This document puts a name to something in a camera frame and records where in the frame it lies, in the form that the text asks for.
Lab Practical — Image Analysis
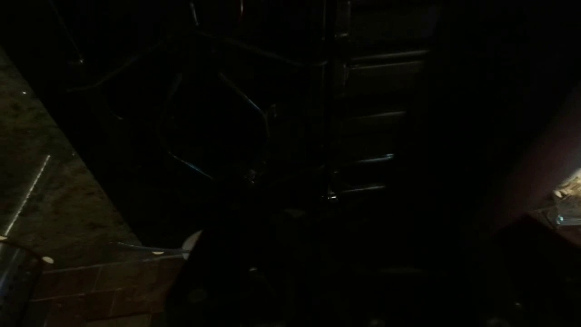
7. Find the black wide cast iron grate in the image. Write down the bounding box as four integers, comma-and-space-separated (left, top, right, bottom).
60, 0, 278, 187

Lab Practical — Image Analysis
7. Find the black narrow cast iron grate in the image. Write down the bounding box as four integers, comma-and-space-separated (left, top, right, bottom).
323, 0, 436, 205

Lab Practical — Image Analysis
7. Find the large frying pan teal handle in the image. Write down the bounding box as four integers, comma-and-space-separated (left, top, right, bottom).
116, 210, 307, 327

